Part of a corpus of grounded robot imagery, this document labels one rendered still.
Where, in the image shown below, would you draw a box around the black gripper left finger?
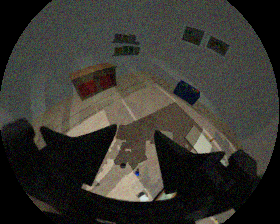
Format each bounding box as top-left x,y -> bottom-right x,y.
40,124 -> 117,186

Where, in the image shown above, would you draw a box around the white die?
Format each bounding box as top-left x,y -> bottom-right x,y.
137,192 -> 149,202

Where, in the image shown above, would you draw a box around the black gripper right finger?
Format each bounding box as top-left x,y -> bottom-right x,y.
154,131 -> 226,194

